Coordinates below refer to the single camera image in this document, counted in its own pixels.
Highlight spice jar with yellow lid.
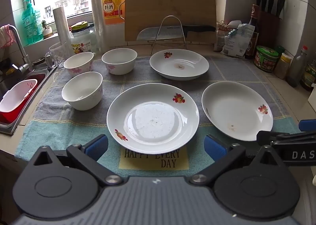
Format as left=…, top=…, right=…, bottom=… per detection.
left=275, top=53, right=291, bottom=79

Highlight green soap pump bottle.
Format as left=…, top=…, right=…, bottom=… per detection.
left=21, top=0, right=44, bottom=45

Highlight steel sink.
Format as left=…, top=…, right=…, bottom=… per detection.
left=0, top=66, right=53, bottom=135

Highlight white and blue bag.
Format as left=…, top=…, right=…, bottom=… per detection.
left=220, top=23, right=256, bottom=58

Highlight clear glass mug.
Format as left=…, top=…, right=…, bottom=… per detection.
left=45, top=42, right=68, bottom=69

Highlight glass jar with yellow lid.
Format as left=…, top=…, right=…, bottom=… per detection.
left=70, top=21, right=97, bottom=55

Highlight tall plastic wrap roll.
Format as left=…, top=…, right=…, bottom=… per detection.
left=89, top=0, right=106, bottom=53

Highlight white plate one fruit print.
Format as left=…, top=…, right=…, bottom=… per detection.
left=201, top=81, right=274, bottom=141

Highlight bamboo cutting board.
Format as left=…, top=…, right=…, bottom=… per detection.
left=124, top=0, right=217, bottom=42

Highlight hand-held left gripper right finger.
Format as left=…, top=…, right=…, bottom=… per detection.
left=189, top=134, right=279, bottom=187

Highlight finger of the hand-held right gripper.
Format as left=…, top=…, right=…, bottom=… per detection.
left=298, top=119, right=316, bottom=132
left=256, top=131, right=290, bottom=146

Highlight metal faucet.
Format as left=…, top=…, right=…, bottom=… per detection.
left=4, top=24, right=34, bottom=73

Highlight oil bottle with green label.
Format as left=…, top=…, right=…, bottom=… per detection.
left=300, top=53, right=316, bottom=92

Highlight grey and teal towel mat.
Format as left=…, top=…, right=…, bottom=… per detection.
left=15, top=55, right=300, bottom=170

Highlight dark vinegar bottle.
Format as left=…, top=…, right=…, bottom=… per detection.
left=245, top=4, right=260, bottom=59

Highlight dark wooden knife block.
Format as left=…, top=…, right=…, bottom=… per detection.
left=258, top=9, right=282, bottom=48

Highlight white plate with centre stain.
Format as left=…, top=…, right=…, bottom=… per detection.
left=149, top=49, right=210, bottom=81

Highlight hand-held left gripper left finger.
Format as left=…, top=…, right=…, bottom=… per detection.
left=33, top=134, right=123, bottom=187

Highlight white plate two fruit prints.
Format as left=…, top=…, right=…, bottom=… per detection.
left=107, top=83, right=200, bottom=155

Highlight small potted plant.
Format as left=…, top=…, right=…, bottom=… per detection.
left=41, top=20, right=53, bottom=39

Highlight green-lidded sauce jar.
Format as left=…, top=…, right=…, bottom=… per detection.
left=254, top=45, right=279, bottom=72

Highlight red and white basket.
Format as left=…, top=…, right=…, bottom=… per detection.
left=0, top=79, right=39, bottom=124

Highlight metal wire rack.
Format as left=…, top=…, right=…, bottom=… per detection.
left=148, top=15, right=189, bottom=56

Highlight white and orange bag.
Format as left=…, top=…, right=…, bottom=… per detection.
left=213, top=20, right=242, bottom=51

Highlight black-handled cleaver knife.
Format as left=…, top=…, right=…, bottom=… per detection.
left=136, top=24, right=216, bottom=41

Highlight clear bottle with red cap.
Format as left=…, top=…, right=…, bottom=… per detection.
left=286, top=45, right=309, bottom=88

